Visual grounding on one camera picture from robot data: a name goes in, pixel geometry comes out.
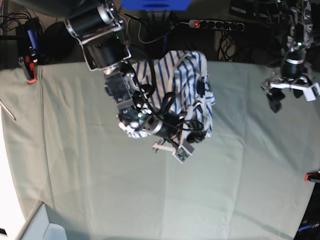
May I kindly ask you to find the black power strip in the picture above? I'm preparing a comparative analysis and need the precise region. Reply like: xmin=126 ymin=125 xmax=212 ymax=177
xmin=188 ymin=19 xmax=245 ymax=32

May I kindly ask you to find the white bin at bottom left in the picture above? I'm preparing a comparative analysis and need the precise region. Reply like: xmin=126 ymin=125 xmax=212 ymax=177
xmin=15 ymin=201 xmax=68 ymax=240

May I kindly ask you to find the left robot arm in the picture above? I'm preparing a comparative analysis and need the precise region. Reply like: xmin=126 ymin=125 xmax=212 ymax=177
xmin=260 ymin=0 xmax=320 ymax=113

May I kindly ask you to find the blue box at top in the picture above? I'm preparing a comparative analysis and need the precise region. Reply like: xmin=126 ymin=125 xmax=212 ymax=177
xmin=121 ymin=0 xmax=191 ymax=11

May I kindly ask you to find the metal bar at left edge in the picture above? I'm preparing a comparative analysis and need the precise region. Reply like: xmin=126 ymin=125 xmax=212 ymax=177
xmin=0 ymin=100 xmax=16 ymax=121

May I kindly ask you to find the black round base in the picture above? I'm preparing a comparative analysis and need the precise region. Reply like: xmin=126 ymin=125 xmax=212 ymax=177
xmin=41 ymin=21 xmax=76 ymax=62

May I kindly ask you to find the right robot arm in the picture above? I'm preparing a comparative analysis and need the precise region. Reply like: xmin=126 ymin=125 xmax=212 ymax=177
xmin=20 ymin=0 xmax=215 ymax=161

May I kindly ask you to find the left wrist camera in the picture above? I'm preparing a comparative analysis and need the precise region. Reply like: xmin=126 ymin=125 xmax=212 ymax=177
xmin=303 ymin=82 xmax=320 ymax=102

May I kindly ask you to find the green table cloth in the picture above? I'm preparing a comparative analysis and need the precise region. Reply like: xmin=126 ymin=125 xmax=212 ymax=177
xmin=0 ymin=62 xmax=320 ymax=240

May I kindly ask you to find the blue white striped t-shirt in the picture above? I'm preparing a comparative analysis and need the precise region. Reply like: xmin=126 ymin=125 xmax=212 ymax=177
xmin=112 ymin=50 xmax=215 ymax=139

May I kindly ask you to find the red clamp at right edge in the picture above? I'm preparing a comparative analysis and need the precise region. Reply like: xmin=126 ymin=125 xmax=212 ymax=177
xmin=304 ymin=172 xmax=320 ymax=184

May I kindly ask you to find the red clamp at left corner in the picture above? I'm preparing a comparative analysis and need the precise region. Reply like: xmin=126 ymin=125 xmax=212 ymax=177
xmin=18 ymin=55 xmax=38 ymax=84

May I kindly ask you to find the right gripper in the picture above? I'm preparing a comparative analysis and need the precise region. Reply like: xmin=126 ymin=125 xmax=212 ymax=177
xmin=151 ymin=109 xmax=207 ymax=153

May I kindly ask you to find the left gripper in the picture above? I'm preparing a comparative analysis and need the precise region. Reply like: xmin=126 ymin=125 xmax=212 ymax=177
xmin=260 ymin=72 xmax=316 ymax=113

